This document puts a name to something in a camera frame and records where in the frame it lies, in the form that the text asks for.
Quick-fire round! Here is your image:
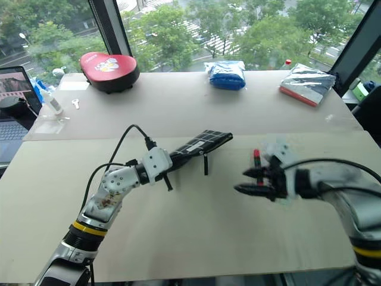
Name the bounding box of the blue cloth in plastic bag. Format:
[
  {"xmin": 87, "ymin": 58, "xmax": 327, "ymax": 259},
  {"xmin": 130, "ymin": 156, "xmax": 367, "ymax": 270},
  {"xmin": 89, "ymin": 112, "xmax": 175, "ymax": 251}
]
[{"xmin": 204, "ymin": 60, "xmax": 248, "ymax": 92}]

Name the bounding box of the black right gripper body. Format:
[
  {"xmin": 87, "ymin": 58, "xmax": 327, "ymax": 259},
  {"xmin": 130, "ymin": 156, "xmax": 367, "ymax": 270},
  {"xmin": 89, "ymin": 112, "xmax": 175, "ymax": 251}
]
[{"xmin": 263, "ymin": 160, "xmax": 289, "ymax": 203}]

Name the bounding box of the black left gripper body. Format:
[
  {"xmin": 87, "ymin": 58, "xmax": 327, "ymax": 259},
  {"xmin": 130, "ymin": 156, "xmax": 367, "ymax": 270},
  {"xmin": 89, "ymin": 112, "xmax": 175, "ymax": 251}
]
[{"xmin": 153, "ymin": 153, "xmax": 186, "ymax": 183}]

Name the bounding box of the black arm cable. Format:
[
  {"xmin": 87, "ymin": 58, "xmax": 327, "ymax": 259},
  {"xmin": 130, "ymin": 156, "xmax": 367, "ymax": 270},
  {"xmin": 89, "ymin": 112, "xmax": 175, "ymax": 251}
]
[
  {"xmin": 80, "ymin": 124, "xmax": 157, "ymax": 209},
  {"xmin": 282, "ymin": 158, "xmax": 381, "ymax": 193}
]

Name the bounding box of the grey red cloth in bag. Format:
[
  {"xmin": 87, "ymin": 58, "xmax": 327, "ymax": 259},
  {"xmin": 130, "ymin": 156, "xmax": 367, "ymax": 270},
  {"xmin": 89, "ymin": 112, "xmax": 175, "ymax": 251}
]
[{"xmin": 279, "ymin": 63, "xmax": 337, "ymax": 108}]

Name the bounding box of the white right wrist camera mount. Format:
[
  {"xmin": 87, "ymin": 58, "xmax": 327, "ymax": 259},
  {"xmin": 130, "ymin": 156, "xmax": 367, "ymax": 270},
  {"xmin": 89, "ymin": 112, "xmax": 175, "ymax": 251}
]
[{"xmin": 261, "ymin": 137, "xmax": 299, "ymax": 169}]

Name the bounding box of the small white glue bottle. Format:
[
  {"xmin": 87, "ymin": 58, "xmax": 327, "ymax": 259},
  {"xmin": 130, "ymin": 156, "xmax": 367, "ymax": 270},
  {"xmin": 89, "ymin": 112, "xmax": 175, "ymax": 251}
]
[{"xmin": 39, "ymin": 88, "xmax": 64, "ymax": 116}]

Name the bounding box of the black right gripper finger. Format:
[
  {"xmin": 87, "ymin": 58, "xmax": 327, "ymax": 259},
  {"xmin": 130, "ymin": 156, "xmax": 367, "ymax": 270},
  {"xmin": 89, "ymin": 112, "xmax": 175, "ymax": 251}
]
[
  {"xmin": 242, "ymin": 168, "xmax": 268, "ymax": 181},
  {"xmin": 233, "ymin": 184, "xmax": 272, "ymax": 198}
]

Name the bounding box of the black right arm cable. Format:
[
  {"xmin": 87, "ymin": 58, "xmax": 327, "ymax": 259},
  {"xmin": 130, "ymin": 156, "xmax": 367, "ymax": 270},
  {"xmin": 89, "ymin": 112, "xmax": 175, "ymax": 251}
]
[{"xmin": 282, "ymin": 158, "xmax": 381, "ymax": 193}]

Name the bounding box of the black window frame post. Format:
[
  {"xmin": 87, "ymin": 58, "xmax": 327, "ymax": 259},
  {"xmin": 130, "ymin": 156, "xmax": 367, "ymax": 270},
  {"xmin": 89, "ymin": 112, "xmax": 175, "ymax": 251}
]
[
  {"xmin": 87, "ymin": 0, "xmax": 133, "ymax": 57},
  {"xmin": 328, "ymin": 0, "xmax": 381, "ymax": 98}
]

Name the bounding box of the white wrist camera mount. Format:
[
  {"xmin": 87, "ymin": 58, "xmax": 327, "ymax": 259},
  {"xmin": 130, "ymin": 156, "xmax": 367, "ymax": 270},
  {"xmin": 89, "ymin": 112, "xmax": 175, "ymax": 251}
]
[
  {"xmin": 261, "ymin": 137, "xmax": 299, "ymax": 169},
  {"xmin": 141, "ymin": 147, "xmax": 174, "ymax": 186}
]

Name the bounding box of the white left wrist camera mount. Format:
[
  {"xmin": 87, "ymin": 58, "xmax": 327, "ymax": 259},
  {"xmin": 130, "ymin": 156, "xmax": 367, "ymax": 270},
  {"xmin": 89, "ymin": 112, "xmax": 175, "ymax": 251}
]
[{"xmin": 141, "ymin": 147, "xmax": 174, "ymax": 186}]

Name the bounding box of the open laptop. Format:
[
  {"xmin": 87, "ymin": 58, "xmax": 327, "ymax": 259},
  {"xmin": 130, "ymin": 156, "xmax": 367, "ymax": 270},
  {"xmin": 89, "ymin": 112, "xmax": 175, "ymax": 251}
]
[{"xmin": 0, "ymin": 66, "xmax": 43, "ymax": 165}]

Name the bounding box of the red marker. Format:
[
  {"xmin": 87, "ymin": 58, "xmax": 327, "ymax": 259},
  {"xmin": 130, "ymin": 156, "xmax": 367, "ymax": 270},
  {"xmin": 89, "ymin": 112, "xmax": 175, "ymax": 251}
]
[{"xmin": 252, "ymin": 149, "xmax": 265, "ymax": 187}]

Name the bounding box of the green white device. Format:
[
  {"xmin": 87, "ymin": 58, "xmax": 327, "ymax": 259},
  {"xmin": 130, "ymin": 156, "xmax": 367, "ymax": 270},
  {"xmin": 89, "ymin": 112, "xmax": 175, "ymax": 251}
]
[{"xmin": 349, "ymin": 77, "xmax": 370, "ymax": 101}]

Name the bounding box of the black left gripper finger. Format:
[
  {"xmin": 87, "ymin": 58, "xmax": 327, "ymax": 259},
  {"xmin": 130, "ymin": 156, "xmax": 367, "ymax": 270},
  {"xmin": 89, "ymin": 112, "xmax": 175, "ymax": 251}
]
[{"xmin": 178, "ymin": 150, "xmax": 207, "ymax": 172}]

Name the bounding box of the red heart-shaped pad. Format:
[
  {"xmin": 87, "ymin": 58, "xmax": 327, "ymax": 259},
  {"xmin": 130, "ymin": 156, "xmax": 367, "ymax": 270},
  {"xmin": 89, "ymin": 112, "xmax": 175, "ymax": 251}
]
[{"xmin": 79, "ymin": 51, "xmax": 140, "ymax": 95}]

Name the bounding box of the black grid pouch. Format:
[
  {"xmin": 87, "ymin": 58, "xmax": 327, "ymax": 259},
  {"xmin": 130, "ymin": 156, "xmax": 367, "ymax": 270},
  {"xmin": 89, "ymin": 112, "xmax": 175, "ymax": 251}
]
[{"xmin": 162, "ymin": 129, "xmax": 234, "ymax": 192}]

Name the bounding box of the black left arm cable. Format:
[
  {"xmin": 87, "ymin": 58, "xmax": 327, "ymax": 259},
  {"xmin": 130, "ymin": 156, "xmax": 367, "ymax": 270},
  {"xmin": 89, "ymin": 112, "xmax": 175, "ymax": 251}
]
[{"xmin": 80, "ymin": 124, "xmax": 157, "ymax": 209}]

